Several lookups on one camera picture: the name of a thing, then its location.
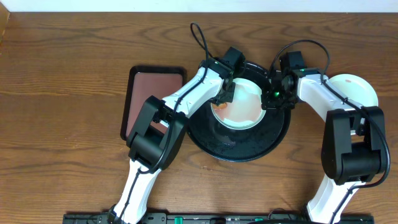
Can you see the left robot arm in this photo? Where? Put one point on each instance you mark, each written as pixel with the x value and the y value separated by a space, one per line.
pixel 159 103

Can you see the orange green sponge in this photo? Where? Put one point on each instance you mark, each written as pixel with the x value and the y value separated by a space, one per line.
pixel 220 106

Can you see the round black tray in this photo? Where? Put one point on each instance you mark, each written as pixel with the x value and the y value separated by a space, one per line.
pixel 240 145

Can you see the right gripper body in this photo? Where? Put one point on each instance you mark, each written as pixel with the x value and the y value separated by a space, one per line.
pixel 277 99

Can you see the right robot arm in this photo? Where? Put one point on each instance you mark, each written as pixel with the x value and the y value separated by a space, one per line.
pixel 354 155

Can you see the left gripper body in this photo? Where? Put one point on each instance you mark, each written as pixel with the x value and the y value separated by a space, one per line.
pixel 226 94

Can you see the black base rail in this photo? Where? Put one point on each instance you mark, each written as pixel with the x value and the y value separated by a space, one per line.
pixel 163 218

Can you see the black rectangular tray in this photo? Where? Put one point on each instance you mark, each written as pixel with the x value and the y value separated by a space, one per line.
pixel 145 81

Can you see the light green plate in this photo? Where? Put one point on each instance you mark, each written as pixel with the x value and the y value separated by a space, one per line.
pixel 245 111
pixel 355 88

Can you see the light green plate front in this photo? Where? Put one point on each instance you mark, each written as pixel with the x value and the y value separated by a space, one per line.
pixel 245 111

